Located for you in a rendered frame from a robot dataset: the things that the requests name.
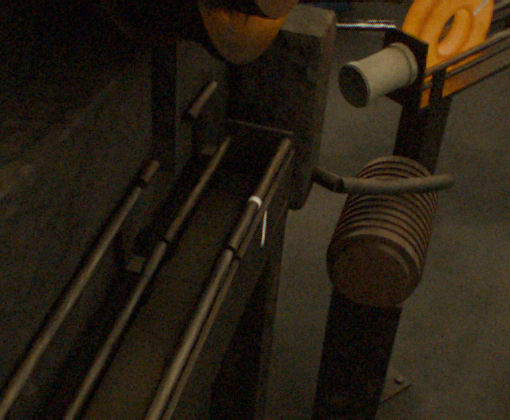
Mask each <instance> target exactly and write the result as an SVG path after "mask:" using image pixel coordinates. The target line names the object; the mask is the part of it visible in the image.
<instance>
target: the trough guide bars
mask: <svg viewBox="0 0 510 420"><path fill-rule="evenodd" d="M508 6H509V7H508ZM506 7H508V9H506V10H504V11H502V12H500V13H498V14H495V15H493V16H492V17H491V22H490V25H489V26H491V25H493V24H495V23H497V22H499V21H501V20H504V19H506V21H505V26H504V28H505V27H506V28H508V27H510V0H501V1H499V2H497V3H495V4H493V12H492V14H493V13H495V12H497V11H499V10H501V9H503V8H506ZM452 24H453V23H451V24H449V25H447V26H445V27H442V29H441V32H440V34H439V38H441V37H443V36H445V35H447V34H448V32H449V31H450V29H451V27H452ZM509 37H510V28H509V29H506V30H504V31H502V32H500V33H498V34H496V35H494V36H492V37H490V38H488V39H486V40H484V41H482V42H480V43H477V44H475V45H473V46H471V47H469V48H467V49H465V50H463V51H461V52H459V53H457V54H455V55H453V56H450V57H448V58H446V59H444V60H442V61H440V62H438V63H436V64H434V65H432V66H430V67H428V68H426V70H425V77H424V79H426V78H428V77H430V76H432V78H430V79H428V80H426V81H424V84H423V92H424V91H426V90H428V89H430V92H429V99H428V103H430V108H429V109H431V108H433V107H435V106H437V105H439V104H440V103H441V100H442V93H443V87H444V81H446V80H448V79H450V78H452V77H454V76H456V75H458V74H460V73H462V72H464V71H466V70H468V69H470V68H472V67H474V66H476V65H478V64H480V63H482V62H484V61H486V60H488V59H490V58H492V57H494V56H496V55H498V54H500V53H502V52H504V51H506V50H508V49H510V39H509V40H507V41H505V42H503V43H501V44H499V45H497V46H495V47H493V48H491V49H489V50H487V51H485V52H483V53H481V54H479V55H477V56H475V57H473V58H471V59H469V60H467V61H465V62H462V63H460V64H458V65H456V66H454V67H452V68H450V69H448V70H446V68H448V67H450V66H452V65H454V64H456V63H458V62H460V61H462V60H464V59H466V58H468V57H470V56H473V55H475V54H477V53H479V52H481V51H483V50H485V49H487V48H489V47H491V46H493V45H495V44H497V43H499V42H501V41H503V40H505V39H507V38H509ZM439 38H438V39H439Z"/></svg>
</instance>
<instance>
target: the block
mask: <svg viewBox="0 0 510 420"><path fill-rule="evenodd" d="M336 23H337V20H336V16H335V12H333V11H331V10H329V9H323V8H318V7H312V6H307V5H301V4H296V5H295V6H294V7H293V8H292V10H291V11H290V12H288V14H287V16H286V18H285V20H284V22H283V24H282V26H281V27H280V29H279V31H278V32H277V34H276V35H275V37H274V38H273V40H272V41H271V43H270V44H269V45H268V46H267V48H266V49H265V50H264V52H263V53H262V54H261V55H260V56H259V57H257V58H256V59H255V60H253V61H251V62H249V63H247V64H243V65H236V74H235V92H234V109H233V119H234V120H239V121H243V122H248V123H253V124H258V125H262V126H266V127H271V128H275V129H280V130H285V131H290V132H293V137H292V149H293V150H295V154H294V163H293V172H292V180H291V189H290V198H289V207H288V210H292V211H297V210H300V209H302V207H303V206H304V204H305V202H306V200H307V198H308V196H309V193H310V191H311V189H312V186H313V184H314V182H312V181H311V174H312V170H313V167H314V166H317V165H318V157H319V150H320V143H321V135H322V128H323V121H324V113H325V106H326V98H327V91H328V84H329V76H330V69H331V62H332V54H333V47H334V40H335V32H336Z"/></svg>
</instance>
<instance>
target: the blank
mask: <svg viewBox="0 0 510 420"><path fill-rule="evenodd" d="M492 12H493V0H415V1H414V2H413V4H412V5H411V7H410V9H409V11H408V13H407V15H406V17H405V20H404V22H403V25H402V29H403V30H405V31H407V32H409V33H411V34H413V35H415V36H417V37H419V38H421V39H423V40H425V41H426V42H428V43H429V48H428V55H427V63H426V68H428V67H430V66H432V65H434V64H436V63H438V62H440V61H442V60H444V59H446V58H448V57H450V56H453V55H455V54H457V53H459V52H461V51H463V50H465V49H467V48H469V47H471V46H473V45H475V44H477V43H480V42H482V41H483V40H484V38H485V36H486V34H487V31H488V28H489V25H490V22H491V17H492ZM454 13H455V15H454V21H453V24H452V27H451V29H450V31H449V32H448V34H447V36H446V37H445V38H444V39H443V40H442V41H441V42H440V43H439V44H438V38H439V34H440V32H441V29H442V27H443V26H444V24H445V22H446V21H447V20H448V18H449V17H450V16H451V15H452V14H454ZM474 56H475V55H473V56H470V57H468V58H466V59H464V60H462V61H460V62H458V63H456V64H454V65H452V66H450V67H448V68H446V70H448V69H450V68H452V67H454V66H456V65H458V64H460V63H462V62H465V61H467V60H469V59H471V58H473V57H474Z"/></svg>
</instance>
